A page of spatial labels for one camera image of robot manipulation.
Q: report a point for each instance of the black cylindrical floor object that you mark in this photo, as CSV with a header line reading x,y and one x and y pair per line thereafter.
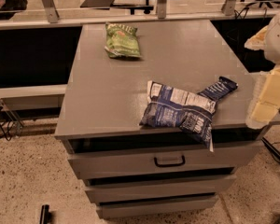
x,y
45,216

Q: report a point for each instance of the dark blue snack bar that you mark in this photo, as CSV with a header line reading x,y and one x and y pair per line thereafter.
x,y
220,89

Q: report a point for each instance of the bottom grey drawer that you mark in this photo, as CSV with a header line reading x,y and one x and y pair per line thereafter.
x,y
156,207

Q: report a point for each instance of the middle grey drawer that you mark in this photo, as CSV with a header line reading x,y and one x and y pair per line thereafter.
x,y
158,189

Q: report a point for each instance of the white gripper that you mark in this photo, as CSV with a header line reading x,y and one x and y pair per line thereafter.
x,y
278,41

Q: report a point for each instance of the metal glass railing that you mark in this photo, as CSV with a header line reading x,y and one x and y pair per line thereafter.
x,y
72,14

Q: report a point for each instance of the top grey drawer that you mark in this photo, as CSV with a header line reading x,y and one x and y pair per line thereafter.
x,y
140,161

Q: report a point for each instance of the black drawer handle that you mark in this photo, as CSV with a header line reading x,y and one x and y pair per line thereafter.
x,y
169,162

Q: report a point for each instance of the grey drawer cabinet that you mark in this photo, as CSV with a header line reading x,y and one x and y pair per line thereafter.
x,y
163,133

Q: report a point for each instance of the green jalapeno chip bag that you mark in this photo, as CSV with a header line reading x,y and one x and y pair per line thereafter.
x,y
121,41

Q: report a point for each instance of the blue chip bag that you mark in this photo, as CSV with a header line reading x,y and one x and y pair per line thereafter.
x,y
175,108

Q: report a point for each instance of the grey drawer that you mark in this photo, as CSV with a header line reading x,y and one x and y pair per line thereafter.
x,y
140,161
156,207
158,189

